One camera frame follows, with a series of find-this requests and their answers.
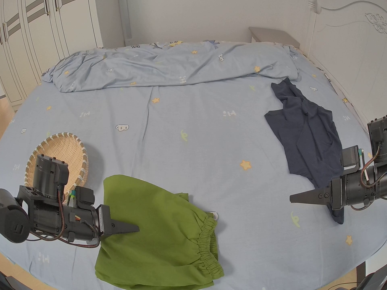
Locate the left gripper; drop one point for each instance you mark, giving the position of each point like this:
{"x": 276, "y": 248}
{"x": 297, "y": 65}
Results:
{"x": 81, "y": 222}

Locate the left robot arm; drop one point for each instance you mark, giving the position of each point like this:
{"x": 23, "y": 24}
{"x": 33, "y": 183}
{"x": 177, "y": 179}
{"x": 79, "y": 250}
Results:
{"x": 15, "y": 219}

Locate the grey bedside table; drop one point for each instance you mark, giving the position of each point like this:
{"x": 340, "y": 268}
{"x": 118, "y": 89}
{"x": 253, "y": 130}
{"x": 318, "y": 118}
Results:
{"x": 272, "y": 35}

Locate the white wardrobe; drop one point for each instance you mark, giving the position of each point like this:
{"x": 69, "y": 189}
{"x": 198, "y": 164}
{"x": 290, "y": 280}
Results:
{"x": 36, "y": 41}

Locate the dark blue garment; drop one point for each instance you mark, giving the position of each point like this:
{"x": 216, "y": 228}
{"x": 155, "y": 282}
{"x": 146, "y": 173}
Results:
{"x": 308, "y": 137}

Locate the bed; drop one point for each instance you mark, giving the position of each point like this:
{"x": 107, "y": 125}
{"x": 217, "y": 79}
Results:
{"x": 196, "y": 146}

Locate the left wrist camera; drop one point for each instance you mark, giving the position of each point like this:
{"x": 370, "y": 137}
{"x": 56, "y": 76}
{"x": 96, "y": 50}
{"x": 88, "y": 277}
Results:
{"x": 84, "y": 196}

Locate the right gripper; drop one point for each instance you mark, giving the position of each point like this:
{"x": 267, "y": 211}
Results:
{"x": 353, "y": 189}

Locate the green shorts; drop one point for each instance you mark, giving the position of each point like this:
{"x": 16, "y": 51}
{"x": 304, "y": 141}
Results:
{"x": 157, "y": 222}

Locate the round woven basket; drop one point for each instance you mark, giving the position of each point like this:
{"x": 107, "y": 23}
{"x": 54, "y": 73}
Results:
{"x": 66, "y": 149}

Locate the white wall pipe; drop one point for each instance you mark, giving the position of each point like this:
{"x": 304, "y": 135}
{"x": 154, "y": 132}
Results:
{"x": 124, "y": 7}

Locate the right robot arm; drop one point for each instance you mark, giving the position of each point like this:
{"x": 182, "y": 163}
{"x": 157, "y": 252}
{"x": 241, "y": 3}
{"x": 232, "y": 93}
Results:
{"x": 379, "y": 131}

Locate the pale blue quilt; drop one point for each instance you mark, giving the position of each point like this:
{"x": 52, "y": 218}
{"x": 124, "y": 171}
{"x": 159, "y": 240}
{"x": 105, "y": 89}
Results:
{"x": 181, "y": 65}

